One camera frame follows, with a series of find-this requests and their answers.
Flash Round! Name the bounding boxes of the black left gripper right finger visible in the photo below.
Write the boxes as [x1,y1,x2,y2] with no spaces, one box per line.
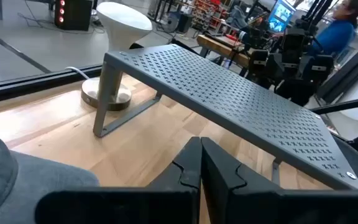
[201,136,358,224]

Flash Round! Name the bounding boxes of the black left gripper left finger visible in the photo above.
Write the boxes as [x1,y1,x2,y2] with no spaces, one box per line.
[35,136,203,224]

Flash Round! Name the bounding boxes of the person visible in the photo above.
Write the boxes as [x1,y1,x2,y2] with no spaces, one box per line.
[309,0,358,58]

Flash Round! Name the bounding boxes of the monitor with blue screen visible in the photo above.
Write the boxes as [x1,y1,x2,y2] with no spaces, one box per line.
[267,0,297,34]

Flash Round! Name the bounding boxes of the grey perforated metal riser stand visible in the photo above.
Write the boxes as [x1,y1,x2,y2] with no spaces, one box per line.
[92,43,358,191]

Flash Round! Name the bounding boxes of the wooden workbench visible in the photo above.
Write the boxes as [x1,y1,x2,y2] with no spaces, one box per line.
[196,34,251,68]

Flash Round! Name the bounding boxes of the red parts shelf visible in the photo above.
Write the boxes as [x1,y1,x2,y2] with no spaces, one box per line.
[194,0,226,29]

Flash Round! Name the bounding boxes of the white lamp with brass base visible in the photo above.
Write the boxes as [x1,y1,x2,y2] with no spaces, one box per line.
[80,1,154,112]

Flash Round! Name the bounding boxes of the black computer tower red lights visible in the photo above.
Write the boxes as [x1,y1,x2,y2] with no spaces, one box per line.
[53,0,93,31]

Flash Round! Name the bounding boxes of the black aluminium rig frame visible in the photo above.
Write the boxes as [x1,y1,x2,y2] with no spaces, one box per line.
[311,42,358,156]

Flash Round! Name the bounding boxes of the white lamp cable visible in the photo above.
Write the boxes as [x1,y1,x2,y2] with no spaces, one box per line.
[65,66,90,80]

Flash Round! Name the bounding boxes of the black table edge rail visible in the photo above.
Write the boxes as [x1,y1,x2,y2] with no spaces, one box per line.
[0,63,104,105]

